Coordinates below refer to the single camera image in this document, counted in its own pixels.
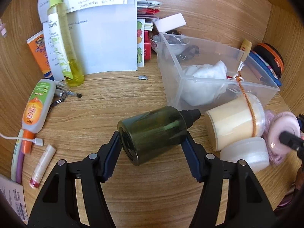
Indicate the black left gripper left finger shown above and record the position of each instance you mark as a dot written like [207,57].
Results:
[56,204]

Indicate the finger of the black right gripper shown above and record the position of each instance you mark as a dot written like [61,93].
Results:
[291,140]

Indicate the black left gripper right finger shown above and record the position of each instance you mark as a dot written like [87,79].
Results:
[247,203]

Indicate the white round cream jar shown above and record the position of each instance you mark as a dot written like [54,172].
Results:
[252,150]

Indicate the white drawstring cloth pouch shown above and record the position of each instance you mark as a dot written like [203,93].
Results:
[205,88]

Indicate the dark green spray bottle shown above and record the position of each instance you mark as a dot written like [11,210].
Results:
[148,135]

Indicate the purple pen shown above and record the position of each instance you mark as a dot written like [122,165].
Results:
[19,167]

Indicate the pink lip balm stick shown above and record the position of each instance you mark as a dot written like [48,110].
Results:
[41,166]

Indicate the black orange zip case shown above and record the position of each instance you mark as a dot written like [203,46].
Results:
[271,56]

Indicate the blue patchwork pouch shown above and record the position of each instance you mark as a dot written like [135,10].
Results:
[268,69]

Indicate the white orange glue bottle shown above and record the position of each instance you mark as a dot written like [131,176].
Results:
[37,107]

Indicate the small yellow lotion bottle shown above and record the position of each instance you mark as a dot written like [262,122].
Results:
[246,48]

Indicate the clear plastic storage bin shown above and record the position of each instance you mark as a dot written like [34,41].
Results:
[247,76]

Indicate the yellow green spray bottle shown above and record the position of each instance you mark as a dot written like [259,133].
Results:
[62,43]

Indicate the small silver coin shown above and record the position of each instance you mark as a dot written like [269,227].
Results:
[143,77]

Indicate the white ceramic bowl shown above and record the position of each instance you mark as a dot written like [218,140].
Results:
[178,43]

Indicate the white rectangular box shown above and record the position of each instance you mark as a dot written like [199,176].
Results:
[170,23]

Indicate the orange sunscreen tube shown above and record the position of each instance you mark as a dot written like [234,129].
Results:
[36,44]

